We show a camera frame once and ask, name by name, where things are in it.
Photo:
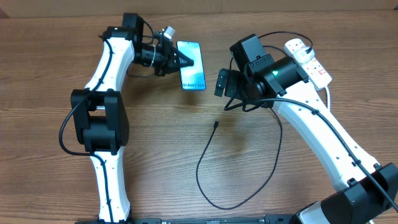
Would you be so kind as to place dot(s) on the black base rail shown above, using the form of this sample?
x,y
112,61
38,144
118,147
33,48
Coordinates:
x,y
267,219

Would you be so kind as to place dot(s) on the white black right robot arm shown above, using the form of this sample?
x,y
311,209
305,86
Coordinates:
x,y
363,187

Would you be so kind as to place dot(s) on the blue smartphone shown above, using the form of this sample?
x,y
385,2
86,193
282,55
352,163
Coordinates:
x,y
192,77

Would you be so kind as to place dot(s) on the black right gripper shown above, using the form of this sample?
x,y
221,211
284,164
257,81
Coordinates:
x,y
235,79

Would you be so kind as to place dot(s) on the white power strip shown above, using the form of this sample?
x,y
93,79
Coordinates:
x,y
314,69

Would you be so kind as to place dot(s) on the white charger adapter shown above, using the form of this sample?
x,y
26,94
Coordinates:
x,y
304,55

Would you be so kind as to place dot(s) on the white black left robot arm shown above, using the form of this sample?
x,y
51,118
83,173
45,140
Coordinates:
x,y
98,111

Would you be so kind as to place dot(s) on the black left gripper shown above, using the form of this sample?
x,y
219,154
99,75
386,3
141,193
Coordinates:
x,y
168,64

